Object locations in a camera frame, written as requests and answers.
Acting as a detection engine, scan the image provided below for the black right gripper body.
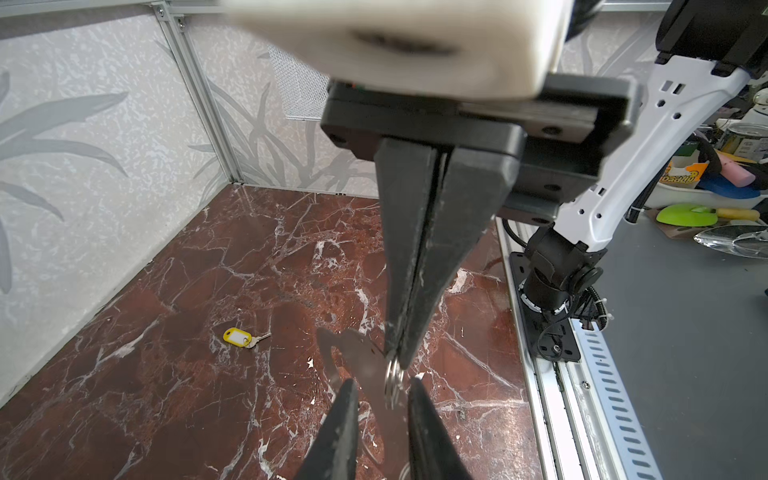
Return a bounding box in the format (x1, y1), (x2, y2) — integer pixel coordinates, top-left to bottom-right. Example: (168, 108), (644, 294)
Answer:
(321, 73), (639, 225)

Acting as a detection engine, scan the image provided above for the white wire mesh basket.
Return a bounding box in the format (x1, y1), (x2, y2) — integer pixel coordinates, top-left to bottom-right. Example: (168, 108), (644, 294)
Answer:
(269, 45), (329, 121)

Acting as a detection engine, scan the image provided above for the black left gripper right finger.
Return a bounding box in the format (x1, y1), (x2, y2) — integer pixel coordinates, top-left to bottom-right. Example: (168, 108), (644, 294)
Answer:
(407, 378), (471, 480)

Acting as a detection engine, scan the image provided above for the key with yellow tag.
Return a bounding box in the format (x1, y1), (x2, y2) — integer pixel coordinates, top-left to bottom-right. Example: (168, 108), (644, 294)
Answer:
(223, 327), (271, 349)

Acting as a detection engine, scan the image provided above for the aluminium frame post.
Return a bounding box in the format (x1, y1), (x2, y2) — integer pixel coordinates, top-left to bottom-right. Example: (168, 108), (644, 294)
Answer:
(150, 1), (244, 183)

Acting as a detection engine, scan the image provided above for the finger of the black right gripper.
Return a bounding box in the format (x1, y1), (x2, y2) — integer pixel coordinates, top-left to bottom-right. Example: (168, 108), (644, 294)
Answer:
(374, 138), (444, 354)
(398, 148), (520, 369)

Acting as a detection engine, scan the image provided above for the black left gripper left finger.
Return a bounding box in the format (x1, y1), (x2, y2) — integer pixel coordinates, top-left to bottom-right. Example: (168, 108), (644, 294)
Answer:
(294, 379), (359, 479)

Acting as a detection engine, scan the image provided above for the green plastic object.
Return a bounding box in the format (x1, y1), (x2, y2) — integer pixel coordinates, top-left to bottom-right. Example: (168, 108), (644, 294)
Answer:
(656, 203), (718, 228)

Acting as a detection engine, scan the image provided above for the silver keyring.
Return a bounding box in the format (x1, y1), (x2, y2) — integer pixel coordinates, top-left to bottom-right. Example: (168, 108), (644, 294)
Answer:
(384, 350), (405, 410)

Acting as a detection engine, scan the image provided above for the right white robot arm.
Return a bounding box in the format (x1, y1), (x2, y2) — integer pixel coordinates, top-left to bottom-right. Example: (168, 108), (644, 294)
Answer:
(321, 1), (767, 377)

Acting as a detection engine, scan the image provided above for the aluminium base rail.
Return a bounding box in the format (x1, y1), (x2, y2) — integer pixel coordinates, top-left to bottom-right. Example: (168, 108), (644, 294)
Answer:
(496, 219), (662, 479)

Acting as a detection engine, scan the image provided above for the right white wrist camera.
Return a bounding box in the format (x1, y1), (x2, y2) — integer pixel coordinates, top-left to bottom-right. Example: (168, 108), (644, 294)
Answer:
(221, 0), (573, 100)

